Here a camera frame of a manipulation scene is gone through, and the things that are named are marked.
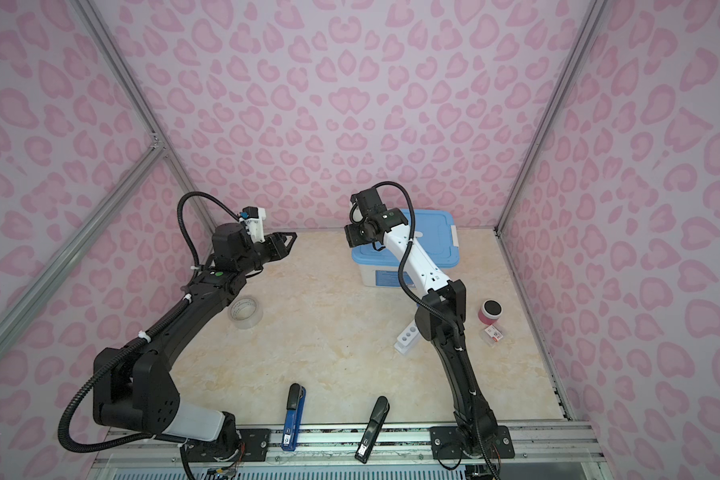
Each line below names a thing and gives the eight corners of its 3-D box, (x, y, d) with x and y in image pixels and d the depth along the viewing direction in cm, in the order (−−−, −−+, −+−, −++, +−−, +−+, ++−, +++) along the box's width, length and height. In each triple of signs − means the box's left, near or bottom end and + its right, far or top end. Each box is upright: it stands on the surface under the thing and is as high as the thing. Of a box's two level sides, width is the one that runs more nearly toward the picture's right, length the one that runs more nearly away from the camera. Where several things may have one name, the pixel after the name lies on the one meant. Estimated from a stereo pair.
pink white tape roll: (480, 325, 94) (485, 317, 90) (476, 308, 98) (480, 299, 94) (500, 325, 94) (505, 317, 90) (494, 308, 98) (500, 299, 94)
